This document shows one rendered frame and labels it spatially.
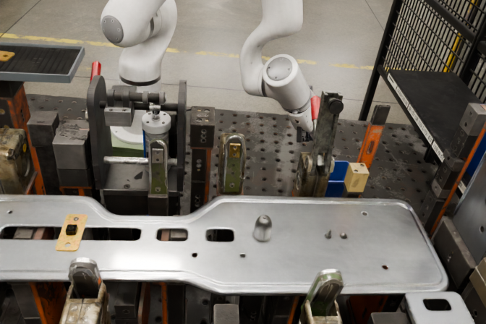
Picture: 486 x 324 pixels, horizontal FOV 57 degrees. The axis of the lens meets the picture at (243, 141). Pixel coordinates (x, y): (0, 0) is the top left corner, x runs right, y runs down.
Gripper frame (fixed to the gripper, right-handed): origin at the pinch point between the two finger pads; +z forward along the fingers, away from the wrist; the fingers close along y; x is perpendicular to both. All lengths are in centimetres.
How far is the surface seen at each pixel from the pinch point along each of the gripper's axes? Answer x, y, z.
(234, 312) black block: -8, -51, -46
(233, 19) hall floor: 160, 184, 210
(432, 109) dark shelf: -31.6, 7.7, 2.5
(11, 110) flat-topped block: 51, -23, -52
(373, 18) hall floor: 44, 239, 290
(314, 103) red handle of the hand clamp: -9.5, -7.8, -31.1
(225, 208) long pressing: 2, -34, -37
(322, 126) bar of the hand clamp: -13.7, -15.2, -36.8
